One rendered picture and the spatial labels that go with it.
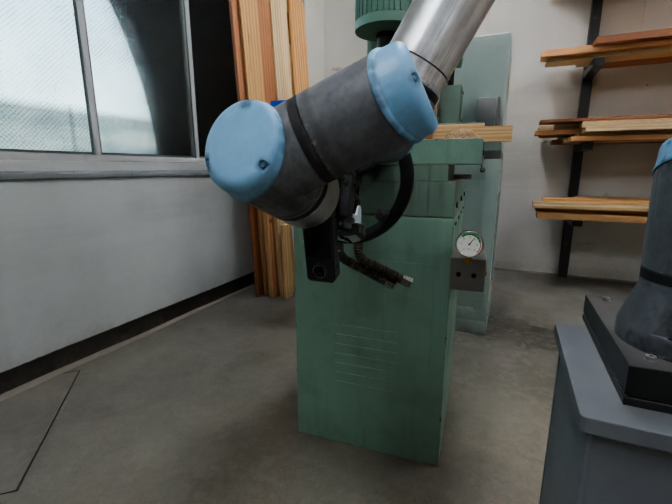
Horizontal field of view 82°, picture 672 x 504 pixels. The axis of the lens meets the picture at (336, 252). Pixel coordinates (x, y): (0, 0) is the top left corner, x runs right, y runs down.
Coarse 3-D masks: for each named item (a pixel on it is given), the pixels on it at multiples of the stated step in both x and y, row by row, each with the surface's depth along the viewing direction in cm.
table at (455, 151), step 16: (416, 144) 94; (432, 144) 93; (448, 144) 92; (464, 144) 91; (480, 144) 89; (416, 160) 95; (432, 160) 94; (448, 160) 93; (464, 160) 91; (480, 160) 90
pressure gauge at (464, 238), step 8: (464, 232) 88; (472, 232) 88; (456, 240) 89; (464, 240) 89; (480, 240) 88; (456, 248) 90; (464, 248) 89; (472, 248) 89; (480, 248) 88; (464, 256) 89; (472, 256) 89
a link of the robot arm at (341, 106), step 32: (352, 64) 35; (384, 64) 33; (320, 96) 34; (352, 96) 33; (384, 96) 33; (416, 96) 32; (320, 128) 34; (352, 128) 34; (384, 128) 34; (416, 128) 34; (320, 160) 36; (352, 160) 36; (384, 160) 44
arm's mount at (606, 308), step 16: (592, 304) 67; (608, 304) 67; (592, 320) 66; (608, 320) 60; (592, 336) 65; (608, 336) 55; (608, 352) 55; (624, 352) 49; (640, 352) 49; (608, 368) 54; (624, 368) 47; (640, 368) 45; (656, 368) 45; (624, 384) 47; (640, 384) 46; (656, 384) 45; (624, 400) 47; (640, 400) 46; (656, 400) 46
